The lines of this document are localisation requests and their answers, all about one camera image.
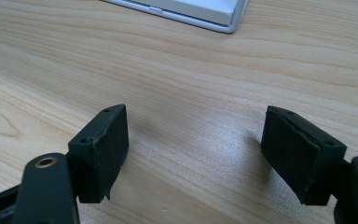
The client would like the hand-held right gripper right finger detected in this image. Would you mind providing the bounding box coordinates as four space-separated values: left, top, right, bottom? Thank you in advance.
260 105 348 206

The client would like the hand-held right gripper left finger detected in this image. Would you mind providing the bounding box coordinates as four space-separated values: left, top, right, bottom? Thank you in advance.
67 104 131 204

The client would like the white wire shelf rack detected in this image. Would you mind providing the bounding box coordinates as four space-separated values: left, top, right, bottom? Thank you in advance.
101 0 250 35

